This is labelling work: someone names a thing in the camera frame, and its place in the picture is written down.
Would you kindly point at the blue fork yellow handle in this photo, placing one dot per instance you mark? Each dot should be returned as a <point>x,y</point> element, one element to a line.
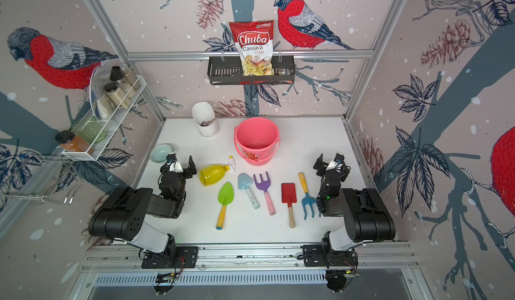
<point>308,202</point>

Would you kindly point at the green trowel yellow handle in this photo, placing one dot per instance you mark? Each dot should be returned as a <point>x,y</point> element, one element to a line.
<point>225,197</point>

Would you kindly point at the yellow spray bottle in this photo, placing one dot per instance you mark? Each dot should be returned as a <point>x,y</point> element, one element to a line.
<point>212,174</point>

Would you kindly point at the white paper cup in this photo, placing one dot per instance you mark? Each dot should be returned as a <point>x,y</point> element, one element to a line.
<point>204,117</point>

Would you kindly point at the metal wire rack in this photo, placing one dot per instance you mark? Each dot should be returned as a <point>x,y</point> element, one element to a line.
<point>40,179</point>

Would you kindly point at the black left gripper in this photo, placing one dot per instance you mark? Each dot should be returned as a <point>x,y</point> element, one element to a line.
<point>191,166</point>

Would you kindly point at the light green bowl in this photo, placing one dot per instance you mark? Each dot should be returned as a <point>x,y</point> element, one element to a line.
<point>159,153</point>

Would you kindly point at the purple fork pink handle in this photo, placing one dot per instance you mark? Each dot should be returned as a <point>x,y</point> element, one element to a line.
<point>263,184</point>

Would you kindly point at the red spade wooden handle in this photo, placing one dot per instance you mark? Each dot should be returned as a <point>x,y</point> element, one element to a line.
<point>289,198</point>

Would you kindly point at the pink plastic bucket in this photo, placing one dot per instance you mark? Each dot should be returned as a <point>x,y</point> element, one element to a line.
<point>256,140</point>

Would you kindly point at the beige bottle black cap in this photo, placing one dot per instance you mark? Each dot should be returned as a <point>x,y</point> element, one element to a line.
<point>116,95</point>
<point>118,77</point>

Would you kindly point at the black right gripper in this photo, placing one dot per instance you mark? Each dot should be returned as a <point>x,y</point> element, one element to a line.
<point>322,168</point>

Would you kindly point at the light blue trowel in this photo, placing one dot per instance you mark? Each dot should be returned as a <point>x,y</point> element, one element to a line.
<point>244,182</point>

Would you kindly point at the orange jar black lid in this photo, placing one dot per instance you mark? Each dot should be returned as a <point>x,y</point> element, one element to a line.
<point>72,142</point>

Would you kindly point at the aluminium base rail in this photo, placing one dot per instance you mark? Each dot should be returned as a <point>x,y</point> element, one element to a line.
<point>241,264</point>

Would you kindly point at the black wall basket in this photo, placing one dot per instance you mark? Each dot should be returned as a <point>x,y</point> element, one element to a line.
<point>228,71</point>

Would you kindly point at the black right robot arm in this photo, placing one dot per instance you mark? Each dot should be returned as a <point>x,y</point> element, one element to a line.
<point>365,216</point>

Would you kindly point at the red cassava chips bag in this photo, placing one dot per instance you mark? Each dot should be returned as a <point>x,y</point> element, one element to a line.
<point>254,43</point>

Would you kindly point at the white wire wall shelf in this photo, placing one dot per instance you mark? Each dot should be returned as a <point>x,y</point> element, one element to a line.
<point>101,107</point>

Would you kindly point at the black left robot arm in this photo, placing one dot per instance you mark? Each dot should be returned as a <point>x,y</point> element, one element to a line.
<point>122,215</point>

